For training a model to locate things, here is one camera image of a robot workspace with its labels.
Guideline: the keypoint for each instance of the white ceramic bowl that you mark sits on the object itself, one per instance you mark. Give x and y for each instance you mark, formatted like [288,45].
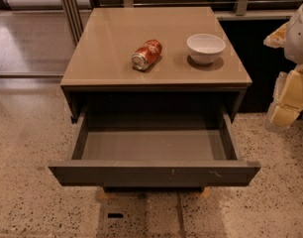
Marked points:
[205,48]

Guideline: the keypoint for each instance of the grey drawer cabinet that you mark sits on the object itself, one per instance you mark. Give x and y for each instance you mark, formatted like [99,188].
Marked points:
[100,77]

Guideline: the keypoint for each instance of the grey top drawer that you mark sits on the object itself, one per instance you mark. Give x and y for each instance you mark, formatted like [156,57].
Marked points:
[158,150]

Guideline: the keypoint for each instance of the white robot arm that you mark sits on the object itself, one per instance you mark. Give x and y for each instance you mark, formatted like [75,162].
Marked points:
[289,36]

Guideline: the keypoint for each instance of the crushed orange soda can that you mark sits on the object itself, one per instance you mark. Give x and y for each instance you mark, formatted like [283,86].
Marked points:
[146,55]

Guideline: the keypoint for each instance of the foam-covered gripper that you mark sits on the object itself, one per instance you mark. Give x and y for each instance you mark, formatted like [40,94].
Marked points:
[298,39]

